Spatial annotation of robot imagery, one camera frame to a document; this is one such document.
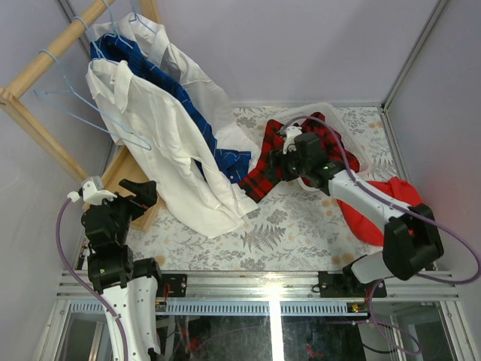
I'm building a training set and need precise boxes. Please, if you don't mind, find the blue hanger of white shirt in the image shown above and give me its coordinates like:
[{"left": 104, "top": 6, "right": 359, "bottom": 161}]
[{"left": 74, "top": 16, "right": 122, "bottom": 62}]

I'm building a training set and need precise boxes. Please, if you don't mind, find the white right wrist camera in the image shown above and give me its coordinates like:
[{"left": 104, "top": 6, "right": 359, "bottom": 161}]
[{"left": 279, "top": 126, "right": 303, "bottom": 155}]

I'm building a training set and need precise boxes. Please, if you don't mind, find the blue plaid shirt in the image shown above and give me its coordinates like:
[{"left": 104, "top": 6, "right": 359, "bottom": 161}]
[{"left": 89, "top": 34, "right": 253, "bottom": 184}]

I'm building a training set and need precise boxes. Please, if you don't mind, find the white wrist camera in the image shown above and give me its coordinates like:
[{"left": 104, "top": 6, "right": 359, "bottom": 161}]
[
  {"left": 67, "top": 176, "right": 117, "bottom": 206},
  {"left": 279, "top": 126, "right": 303, "bottom": 155}
]

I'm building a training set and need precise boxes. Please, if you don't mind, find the light blue wire hanger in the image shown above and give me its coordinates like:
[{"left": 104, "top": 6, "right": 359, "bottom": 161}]
[{"left": 33, "top": 48, "right": 153, "bottom": 151}]

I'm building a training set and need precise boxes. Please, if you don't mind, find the white plastic basket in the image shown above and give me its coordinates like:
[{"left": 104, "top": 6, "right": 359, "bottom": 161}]
[{"left": 239, "top": 102, "right": 372, "bottom": 202}]

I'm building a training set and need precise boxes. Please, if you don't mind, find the floral table cover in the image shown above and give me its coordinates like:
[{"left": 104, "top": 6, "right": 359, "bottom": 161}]
[{"left": 127, "top": 106, "right": 398, "bottom": 272}]

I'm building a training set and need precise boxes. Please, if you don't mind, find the red black plaid shirt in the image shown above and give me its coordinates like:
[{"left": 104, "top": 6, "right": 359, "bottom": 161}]
[{"left": 246, "top": 113, "right": 358, "bottom": 189}]

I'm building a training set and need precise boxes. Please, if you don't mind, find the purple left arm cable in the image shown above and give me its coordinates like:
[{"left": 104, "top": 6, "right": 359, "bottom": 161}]
[{"left": 55, "top": 197, "right": 131, "bottom": 361}]

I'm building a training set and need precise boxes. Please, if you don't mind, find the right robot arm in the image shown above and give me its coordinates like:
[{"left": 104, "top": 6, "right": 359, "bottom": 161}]
[{"left": 268, "top": 126, "right": 444, "bottom": 297}]

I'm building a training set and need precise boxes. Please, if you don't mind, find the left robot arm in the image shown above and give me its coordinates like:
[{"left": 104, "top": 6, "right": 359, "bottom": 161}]
[{"left": 80, "top": 177, "right": 165, "bottom": 360}]

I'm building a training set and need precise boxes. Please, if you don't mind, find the white long-sleeve shirt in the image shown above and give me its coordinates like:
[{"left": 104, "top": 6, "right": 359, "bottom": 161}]
[{"left": 86, "top": 59, "right": 258, "bottom": 238}]

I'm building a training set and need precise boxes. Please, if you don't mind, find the aluminium rail frame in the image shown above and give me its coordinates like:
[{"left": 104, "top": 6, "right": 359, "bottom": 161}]
[{"left": 56, "top": 270, "right": 480, "bottom": 360}]

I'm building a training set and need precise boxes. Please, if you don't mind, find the wooden clothes rack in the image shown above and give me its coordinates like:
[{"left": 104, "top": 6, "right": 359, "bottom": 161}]
[{"left": 0, "top": 0, "right": 170, "bottom": 231}]

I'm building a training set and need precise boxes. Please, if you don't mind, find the red cloth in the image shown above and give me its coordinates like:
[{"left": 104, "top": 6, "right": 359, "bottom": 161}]
[{"left": 328, "top": 173, "right": 423, "bottom": 247}]

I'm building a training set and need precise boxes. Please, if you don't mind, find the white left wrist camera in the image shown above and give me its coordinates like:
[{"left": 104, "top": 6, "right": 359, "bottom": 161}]
[{"left": 67, "top": 176, "right": 117, "bottom": 206}]

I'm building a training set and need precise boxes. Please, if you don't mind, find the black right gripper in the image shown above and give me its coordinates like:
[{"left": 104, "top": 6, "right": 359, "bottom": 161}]
[{"left": 263, "top": 147, "right": 310, "bottom": 186}]

